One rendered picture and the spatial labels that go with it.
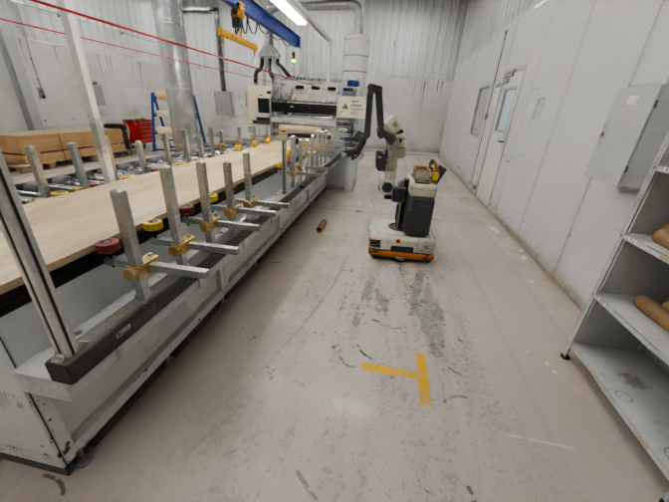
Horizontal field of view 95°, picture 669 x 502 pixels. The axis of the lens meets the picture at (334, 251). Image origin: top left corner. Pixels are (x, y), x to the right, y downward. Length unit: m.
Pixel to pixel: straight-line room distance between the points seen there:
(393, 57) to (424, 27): 1.19
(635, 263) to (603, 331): 0.48
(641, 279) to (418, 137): 10.19
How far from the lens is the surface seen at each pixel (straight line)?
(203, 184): 1.67
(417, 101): 12.02
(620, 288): 2.47
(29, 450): 1.84
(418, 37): 12.20
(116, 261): 1.48
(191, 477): 1.70
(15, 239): 1.09
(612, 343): 2.69
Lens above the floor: 1.43
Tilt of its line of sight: 25 degrees down
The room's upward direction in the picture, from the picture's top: 3 degrees clockwise
